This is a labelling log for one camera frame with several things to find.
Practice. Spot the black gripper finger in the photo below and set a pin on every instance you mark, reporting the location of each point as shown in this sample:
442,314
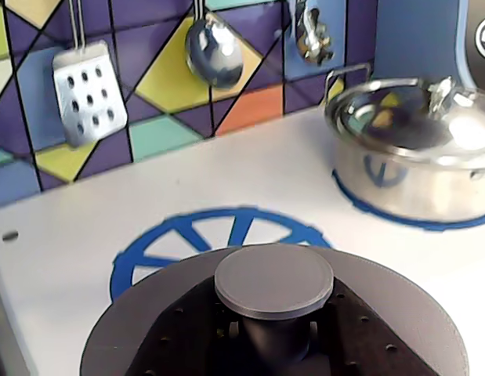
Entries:
363,344
187,340

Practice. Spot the steel pot lid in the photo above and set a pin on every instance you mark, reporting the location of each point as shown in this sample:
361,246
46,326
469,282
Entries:
402,125

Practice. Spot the blue toy kitchen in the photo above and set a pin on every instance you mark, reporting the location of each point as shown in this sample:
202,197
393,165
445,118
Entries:
89,219

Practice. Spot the steel toy pot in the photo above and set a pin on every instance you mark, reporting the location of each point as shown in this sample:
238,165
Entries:
414,188

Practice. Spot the gray toy sink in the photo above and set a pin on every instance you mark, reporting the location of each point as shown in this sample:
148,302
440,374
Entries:
7,333

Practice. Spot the steel slotted spatula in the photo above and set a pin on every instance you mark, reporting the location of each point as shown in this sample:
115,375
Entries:
89,98

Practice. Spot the steel ladle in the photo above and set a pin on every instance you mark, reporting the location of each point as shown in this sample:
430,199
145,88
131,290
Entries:
214,55

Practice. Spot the steel serving spoon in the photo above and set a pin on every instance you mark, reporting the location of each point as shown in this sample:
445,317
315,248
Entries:
314,39

